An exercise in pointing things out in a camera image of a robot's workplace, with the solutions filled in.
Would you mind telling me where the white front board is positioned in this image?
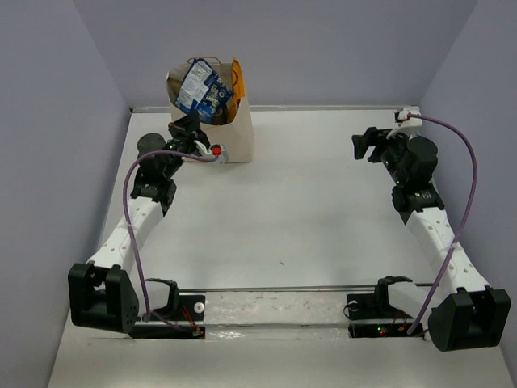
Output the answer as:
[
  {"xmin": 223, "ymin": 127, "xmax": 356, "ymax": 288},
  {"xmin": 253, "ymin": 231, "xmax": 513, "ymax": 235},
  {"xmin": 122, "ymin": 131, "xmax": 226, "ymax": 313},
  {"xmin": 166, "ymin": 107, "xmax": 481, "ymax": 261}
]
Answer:
[{"xmin": 49, "ymin": 289, "xmax": 512, "ymax": 387}]

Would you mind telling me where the beige paper bag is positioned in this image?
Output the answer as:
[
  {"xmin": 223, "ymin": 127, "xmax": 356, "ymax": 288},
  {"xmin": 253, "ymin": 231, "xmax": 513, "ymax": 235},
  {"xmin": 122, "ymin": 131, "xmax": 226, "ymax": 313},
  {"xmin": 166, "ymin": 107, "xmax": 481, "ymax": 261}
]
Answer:
[{"xmin": 165, "ymin": 57, "xmax": 254, "ymax": 163}]

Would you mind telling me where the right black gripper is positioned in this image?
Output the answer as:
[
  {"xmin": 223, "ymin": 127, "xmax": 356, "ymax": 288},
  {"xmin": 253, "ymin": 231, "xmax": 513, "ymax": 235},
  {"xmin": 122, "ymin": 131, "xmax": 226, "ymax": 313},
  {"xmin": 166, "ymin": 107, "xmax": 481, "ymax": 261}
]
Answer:
[{"xmin": 351, "ymin": 126, "xmax": 410, "ymax": 186}]

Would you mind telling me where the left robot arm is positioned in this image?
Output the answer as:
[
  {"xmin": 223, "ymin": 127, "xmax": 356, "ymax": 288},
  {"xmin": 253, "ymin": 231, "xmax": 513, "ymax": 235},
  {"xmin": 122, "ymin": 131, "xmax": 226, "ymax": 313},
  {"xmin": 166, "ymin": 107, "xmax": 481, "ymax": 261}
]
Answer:
[{"xmin": 68, "ymin": 112, "xmax": 223, "ymax": 339}]

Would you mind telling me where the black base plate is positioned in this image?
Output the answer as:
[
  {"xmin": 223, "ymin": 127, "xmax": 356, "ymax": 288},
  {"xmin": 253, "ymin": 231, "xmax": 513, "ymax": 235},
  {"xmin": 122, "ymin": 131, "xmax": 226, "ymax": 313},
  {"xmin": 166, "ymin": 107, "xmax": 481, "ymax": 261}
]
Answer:
[
  {"xmin": 343, "ymin": 293, "xmax": 428, "ymax": 339},
  {"xmin": 128, "ymin": 294, "xmax": 206, "ymax": 340}
]

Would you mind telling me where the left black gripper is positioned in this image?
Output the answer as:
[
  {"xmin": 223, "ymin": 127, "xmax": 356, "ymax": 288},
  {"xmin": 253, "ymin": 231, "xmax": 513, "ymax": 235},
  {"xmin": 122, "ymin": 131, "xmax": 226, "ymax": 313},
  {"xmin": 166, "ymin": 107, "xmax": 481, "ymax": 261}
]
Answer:
[{"xmin": 162, "ymin": 109, "xmax": 211, "ymax": 179}]

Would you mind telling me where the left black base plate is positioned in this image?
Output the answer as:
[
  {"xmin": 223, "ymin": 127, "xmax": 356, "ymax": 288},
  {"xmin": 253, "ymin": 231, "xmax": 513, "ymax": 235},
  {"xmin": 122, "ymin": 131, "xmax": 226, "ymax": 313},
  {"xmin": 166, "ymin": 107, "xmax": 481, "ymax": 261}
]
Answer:
[{"xmin": 128, "ymin": 294, "xmax": 206, "ymax": 340}]

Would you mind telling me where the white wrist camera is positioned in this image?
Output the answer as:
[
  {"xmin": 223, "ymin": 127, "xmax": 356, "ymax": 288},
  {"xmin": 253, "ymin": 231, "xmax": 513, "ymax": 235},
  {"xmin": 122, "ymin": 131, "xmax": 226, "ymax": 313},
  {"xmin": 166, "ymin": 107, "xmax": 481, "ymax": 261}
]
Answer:
[
  {"xmin": 387, "ymin": 106, "xmax": 422, "ymax": 138},
  {"xmin": 194, "ymin": 140, "xmax": 229, "ymax": 167}
]

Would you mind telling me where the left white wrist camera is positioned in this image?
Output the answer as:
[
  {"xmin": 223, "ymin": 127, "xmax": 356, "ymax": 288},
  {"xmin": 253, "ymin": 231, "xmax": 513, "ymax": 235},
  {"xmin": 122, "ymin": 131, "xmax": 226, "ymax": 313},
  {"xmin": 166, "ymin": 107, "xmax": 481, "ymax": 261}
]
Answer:
[{"xmin": 194, "ymin": 140, "xmax": 229, "ymax": 167}]

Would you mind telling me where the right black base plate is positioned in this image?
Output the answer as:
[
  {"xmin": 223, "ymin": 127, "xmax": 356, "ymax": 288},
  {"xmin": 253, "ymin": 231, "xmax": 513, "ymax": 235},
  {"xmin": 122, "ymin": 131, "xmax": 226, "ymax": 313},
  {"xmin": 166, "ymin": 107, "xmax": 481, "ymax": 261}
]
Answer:
[{"xmin": 343, "ymin": 293, "xmax": 428, "ymax": 339}]

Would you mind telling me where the orange snack packet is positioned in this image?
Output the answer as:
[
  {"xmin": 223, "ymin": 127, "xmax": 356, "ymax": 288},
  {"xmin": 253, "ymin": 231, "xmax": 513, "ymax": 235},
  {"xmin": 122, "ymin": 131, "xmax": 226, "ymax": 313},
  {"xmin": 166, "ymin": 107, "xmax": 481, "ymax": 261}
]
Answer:
[{"xmin": 227, "ymin": 58, "xmax": 246, "ymax": 123}]

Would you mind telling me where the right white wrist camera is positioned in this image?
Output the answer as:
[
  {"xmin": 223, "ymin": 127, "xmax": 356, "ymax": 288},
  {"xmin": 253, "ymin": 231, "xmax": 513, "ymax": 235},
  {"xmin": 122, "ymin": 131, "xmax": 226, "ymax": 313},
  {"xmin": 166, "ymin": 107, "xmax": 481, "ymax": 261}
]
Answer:
[{"xmin": 387, "ymin": 106, "xmax": 422, "ymax": 138}]

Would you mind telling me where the blue snack packet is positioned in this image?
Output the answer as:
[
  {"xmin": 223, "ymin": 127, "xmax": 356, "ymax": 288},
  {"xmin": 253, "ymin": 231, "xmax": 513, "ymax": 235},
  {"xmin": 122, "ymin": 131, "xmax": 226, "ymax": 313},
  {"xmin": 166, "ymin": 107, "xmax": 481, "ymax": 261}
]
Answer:
[{"xmin": 166, "ymin": 57, "xmax": 233, "ymax": 125}]

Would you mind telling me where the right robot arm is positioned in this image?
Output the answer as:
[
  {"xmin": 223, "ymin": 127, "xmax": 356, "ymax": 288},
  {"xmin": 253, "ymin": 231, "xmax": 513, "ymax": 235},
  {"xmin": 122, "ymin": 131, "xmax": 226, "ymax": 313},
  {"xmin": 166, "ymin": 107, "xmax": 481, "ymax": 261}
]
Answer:
[{"xmin": 349, "ymin": 127, "xmax": 511, "ymax": 352}]

